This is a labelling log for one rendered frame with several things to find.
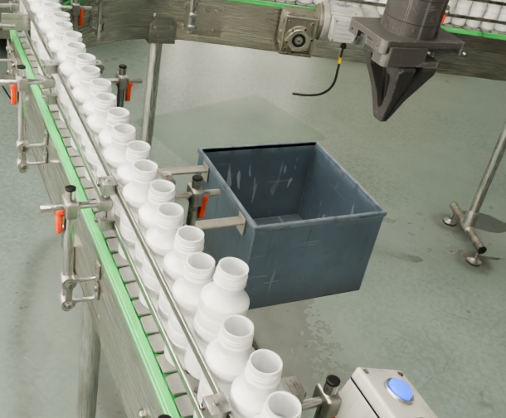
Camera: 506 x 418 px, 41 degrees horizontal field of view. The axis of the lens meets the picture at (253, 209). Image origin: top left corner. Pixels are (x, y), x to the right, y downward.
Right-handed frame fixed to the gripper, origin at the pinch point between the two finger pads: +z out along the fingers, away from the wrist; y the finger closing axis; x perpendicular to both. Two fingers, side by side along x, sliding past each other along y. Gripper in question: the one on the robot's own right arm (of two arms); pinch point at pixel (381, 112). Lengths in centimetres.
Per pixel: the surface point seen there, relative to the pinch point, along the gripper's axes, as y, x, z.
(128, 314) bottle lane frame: 19.1, -17.4, 40.8
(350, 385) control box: 1.6, 11.2, 30.0
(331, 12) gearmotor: -89, -142, 37
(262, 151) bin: -30, -70, 47
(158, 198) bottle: 14.4, -23.3, 25.0
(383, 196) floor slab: -167, -170, 138
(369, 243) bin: -43, -39, 53
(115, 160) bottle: 16, -40, 28
